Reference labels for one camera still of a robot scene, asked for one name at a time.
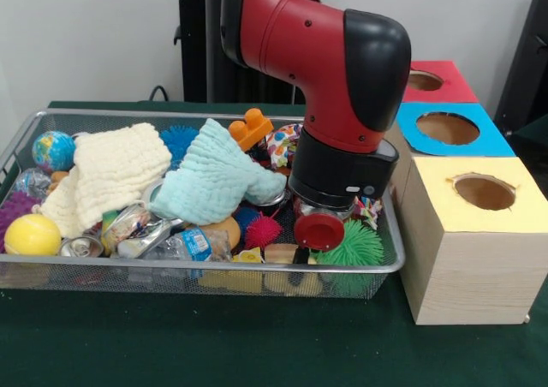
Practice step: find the cream waffle cloth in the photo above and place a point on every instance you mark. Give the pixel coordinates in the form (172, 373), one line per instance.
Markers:
(111, 173)

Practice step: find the pink spiky ball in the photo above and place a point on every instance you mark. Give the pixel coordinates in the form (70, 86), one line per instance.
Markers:
(263, 231)

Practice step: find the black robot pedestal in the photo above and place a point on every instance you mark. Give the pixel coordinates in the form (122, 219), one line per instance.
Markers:
(197, 44)

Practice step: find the light teal waffle cloth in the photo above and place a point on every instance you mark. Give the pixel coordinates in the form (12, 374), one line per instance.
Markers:
(214, 177)

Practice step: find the large yellow ball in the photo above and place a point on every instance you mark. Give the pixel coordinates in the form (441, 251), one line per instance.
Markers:
(32, 235)

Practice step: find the white colourful print cloth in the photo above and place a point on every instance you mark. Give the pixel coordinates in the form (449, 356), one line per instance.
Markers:
(281, 145)

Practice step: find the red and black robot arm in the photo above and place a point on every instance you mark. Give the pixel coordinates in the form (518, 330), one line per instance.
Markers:
(291, 19)

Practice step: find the blue globe ball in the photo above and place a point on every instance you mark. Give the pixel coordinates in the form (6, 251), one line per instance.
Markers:
(53, 151)

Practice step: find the green spiky ball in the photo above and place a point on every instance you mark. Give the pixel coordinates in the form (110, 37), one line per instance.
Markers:
(355, 246)

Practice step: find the wooden box with three holes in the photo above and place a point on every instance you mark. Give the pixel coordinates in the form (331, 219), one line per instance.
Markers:
(471, 267)

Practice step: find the orange toy block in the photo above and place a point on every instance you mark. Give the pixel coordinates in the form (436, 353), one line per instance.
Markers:
(248, 130)

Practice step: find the blue spiky ball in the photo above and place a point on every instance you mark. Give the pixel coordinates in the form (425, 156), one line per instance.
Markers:
(175, 139)

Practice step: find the black panel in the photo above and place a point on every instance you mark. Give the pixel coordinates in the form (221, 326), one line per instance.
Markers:
(529, 62)

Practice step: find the dark green tablecloth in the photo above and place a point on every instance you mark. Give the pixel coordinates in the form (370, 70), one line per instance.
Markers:
(257, 344)

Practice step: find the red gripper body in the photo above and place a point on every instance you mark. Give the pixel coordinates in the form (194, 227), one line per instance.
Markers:
(319, 231)

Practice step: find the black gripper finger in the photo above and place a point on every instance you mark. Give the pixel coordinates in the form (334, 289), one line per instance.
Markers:
(300, 255)

